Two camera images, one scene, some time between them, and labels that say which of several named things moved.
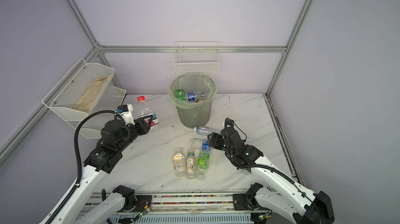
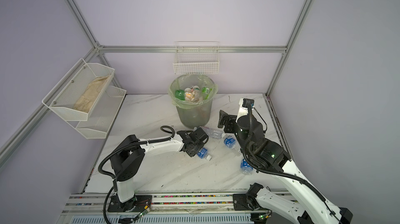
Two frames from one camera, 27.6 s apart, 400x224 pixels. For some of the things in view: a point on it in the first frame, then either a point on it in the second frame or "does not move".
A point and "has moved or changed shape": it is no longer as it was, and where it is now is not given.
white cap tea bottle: (179, 162) -> (188, 94)
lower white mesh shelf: (110, 99) does not move
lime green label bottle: (203, 158) -> (205, 90)
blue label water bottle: (199, 143) has moved or changed shape
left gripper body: (140, 127) -> (198, 147)
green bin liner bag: (192, 83) does not move
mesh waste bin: (193, 118) does not move
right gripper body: (218, 142) -> (229, 126)
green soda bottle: (180, 94) does not move
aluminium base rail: (178, 209) does not move
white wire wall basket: (197, 57) does not move
